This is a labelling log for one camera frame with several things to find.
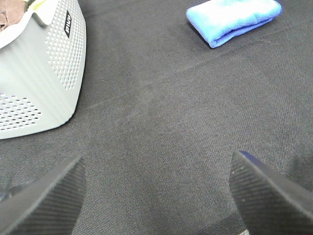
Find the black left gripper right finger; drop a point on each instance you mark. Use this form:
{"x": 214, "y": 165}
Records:
{"x": 268, "y": 202}

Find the grey perforated laundry basket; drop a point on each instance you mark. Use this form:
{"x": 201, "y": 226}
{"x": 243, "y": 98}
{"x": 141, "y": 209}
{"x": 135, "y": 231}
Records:
{"x": 42, "y": 61}

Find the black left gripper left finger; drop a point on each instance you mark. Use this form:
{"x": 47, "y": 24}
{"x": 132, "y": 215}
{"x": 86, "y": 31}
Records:
{"x": 49, "y": 205}

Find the blue microfiber towel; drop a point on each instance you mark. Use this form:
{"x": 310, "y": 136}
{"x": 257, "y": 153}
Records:
{"x": 218, "y": 21}

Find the black tablecloth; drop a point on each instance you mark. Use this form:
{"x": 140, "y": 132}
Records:
{"x": 160, "y": 114}

